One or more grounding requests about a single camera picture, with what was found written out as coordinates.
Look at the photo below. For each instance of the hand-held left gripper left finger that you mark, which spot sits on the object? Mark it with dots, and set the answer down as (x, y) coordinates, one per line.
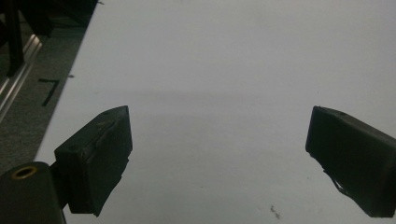
(93, 161)

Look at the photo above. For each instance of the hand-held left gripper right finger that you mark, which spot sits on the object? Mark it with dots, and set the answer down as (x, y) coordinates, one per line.
(355, 155)

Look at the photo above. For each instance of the silver metal rail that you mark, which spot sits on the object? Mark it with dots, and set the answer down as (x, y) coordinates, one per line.
(17, 77)

